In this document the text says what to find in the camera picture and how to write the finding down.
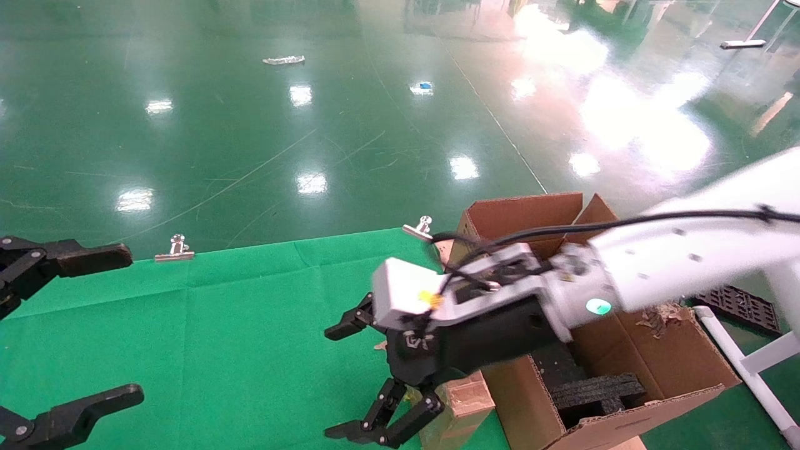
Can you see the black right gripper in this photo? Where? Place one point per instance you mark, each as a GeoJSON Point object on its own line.
{"type": "Point", "coordinates": [481, 340]}

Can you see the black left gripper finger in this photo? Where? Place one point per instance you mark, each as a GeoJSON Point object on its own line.
{"type": "Point", "coordinates": [75, 415]}
{"type": "Point", "coordinates": [81, 257]}

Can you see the small brown cardboard box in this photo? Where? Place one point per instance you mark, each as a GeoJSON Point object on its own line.
{"type": "Point", "coordinates": [462, 400]}

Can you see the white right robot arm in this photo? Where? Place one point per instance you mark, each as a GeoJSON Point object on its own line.
{"type": "Point", "coordinates": [687, 256]}

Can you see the large open cardboard carton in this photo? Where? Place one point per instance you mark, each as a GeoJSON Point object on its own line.
{"type": "Point", "coordinates": [662, 356]}

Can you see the silver binder clip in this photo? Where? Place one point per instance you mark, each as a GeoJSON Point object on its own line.
{"type": "Point", "coordinates": [420, 229]}
{"type": "Point", "coordinates": [175, 250]}

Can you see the green table cloth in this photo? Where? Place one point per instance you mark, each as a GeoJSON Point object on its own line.
{"type": "Point", "coordinates": [250, 325]}

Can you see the black foam insert block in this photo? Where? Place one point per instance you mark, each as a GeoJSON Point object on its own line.
{"type": "Point", "coordinates": [559, 362]}
{"type": "Point", "coordinates": [600, 394]}

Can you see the white floor debris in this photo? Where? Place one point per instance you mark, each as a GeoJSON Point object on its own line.
{"type": "Point", "coordinates": [284, 60]}

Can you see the black plastic grid tray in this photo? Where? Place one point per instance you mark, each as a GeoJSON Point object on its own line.
{"type": "Point", "coordinates": [744, 306]}

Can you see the white table foot bar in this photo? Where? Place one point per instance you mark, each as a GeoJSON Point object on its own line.
{"type": "Point", "coordinates": [744, 44]}

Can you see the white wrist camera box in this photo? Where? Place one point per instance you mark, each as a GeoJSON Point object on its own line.
{"type": "Point", "coordinates": [403, 294]}

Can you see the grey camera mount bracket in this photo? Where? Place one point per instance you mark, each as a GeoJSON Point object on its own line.
{"type": "Point", "coordinates": [519, 287]}

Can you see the white table leg frame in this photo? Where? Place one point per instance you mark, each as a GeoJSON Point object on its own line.
{"type": "Point", "coordinates": [750, 369]}

